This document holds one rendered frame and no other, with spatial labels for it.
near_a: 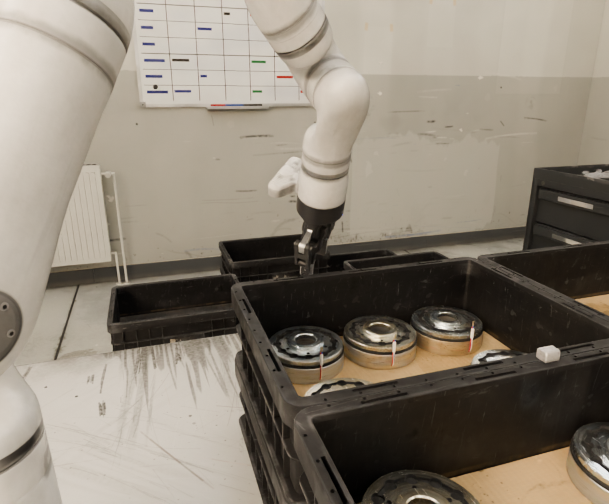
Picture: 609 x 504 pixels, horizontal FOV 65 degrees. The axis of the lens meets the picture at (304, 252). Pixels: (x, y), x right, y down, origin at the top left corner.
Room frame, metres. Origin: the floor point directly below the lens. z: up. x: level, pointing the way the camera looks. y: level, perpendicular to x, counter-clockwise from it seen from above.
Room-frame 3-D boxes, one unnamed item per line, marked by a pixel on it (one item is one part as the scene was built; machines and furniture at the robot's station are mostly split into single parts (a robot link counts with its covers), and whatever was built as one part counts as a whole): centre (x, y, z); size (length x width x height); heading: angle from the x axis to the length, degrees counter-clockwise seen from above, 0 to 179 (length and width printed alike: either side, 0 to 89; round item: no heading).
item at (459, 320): (0.65, -0.21, 0.86); 0.05 x 0.05 x 0.01
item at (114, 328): (1.37, 0.38, 0.37); 0.40 x 0.30 x 0.45; 108
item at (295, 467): (0.55, -0.13, 0.87); 0.40 x 0.30 x 0.11; 108
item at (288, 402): (0.55, -0.13, 0.92); 0.40 x 0.30 x 0.02; 108
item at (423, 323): (0.65, -0.21, 0.86); 0.10 x 0.10 x 0.01
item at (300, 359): (0.58, 0.00, 0.86); 0.10 x 0.10 x 0.01
